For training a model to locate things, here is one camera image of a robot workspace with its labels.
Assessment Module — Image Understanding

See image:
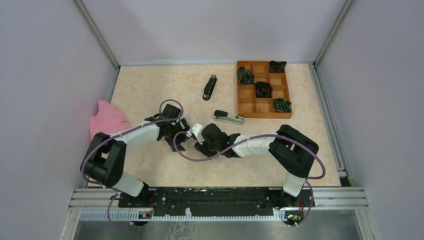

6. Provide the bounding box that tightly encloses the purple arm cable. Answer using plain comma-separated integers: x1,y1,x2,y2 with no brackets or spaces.
172,131,327,228
80,98,185,230

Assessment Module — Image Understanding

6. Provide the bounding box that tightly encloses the pink cloth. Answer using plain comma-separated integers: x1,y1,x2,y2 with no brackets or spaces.
89,99,131,140

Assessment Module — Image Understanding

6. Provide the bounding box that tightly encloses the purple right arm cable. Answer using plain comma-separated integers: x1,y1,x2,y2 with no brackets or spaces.
172,131,327,228

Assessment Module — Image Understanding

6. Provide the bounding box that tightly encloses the dark rolled sock back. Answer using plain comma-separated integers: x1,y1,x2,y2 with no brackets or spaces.
268,60,288,73

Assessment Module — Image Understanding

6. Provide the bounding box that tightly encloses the black stapler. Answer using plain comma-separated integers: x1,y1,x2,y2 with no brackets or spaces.
202,74,218,101

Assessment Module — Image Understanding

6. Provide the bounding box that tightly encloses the red white staple box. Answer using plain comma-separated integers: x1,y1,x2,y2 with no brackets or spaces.
189,139,199,151

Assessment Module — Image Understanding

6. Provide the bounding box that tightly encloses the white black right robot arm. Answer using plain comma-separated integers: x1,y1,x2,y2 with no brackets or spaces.
192,123,320,206

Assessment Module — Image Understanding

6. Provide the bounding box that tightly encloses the green camouflage rolled sock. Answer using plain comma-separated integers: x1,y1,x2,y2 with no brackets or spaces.
236,67,254,85

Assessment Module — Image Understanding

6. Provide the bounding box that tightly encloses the grey silver stapler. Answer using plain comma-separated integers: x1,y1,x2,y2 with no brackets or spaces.
213,110,244,125

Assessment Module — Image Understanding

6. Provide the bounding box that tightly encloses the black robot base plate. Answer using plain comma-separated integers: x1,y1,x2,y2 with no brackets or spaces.
118,186,316,228

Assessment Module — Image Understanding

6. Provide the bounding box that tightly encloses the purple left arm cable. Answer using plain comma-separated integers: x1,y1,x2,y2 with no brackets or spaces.
80,98,185,230

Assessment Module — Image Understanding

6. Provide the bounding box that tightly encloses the blue green rolled sock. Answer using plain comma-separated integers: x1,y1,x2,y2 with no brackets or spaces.
273,98,292,113

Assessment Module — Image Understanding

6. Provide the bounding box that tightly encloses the wooden compartment tray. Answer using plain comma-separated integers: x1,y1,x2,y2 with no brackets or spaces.
235,60,293,119

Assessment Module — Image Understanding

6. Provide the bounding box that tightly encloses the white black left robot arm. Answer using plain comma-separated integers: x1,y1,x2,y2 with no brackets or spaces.
80,99,190,207

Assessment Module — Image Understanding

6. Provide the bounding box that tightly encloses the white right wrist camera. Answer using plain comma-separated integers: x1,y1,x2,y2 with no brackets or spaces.
186,123,205,145

